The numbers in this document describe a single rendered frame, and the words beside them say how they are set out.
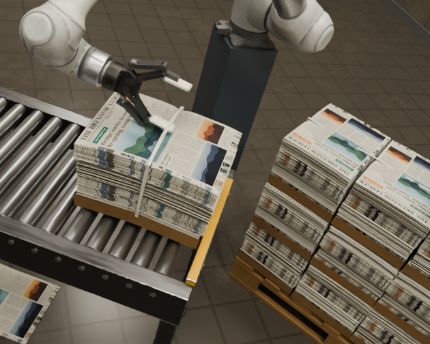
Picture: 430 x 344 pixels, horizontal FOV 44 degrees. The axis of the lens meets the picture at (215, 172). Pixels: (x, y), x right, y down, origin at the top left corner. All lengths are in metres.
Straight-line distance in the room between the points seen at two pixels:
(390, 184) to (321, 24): 0.60
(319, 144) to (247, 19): 0.52
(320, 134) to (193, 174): 0.80
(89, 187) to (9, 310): 0.93
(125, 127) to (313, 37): 0.75
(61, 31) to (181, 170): 0.43
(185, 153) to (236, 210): 1.42
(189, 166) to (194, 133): 0.14
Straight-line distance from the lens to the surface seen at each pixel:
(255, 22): 1.99
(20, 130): 1.76
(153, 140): 1.40
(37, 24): 1.22
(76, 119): 1.82
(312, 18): 1.84
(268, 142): 3.30
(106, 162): 1.37
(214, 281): 2.45
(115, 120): 1.45
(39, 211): 1.52
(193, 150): 1.41
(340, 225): 2.00
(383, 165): 2.02
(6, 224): 1.48
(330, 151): 1.95
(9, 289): 2.33
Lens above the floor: 1.91
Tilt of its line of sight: 40 degrees down
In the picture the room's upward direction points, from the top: 18 degrees clockwise
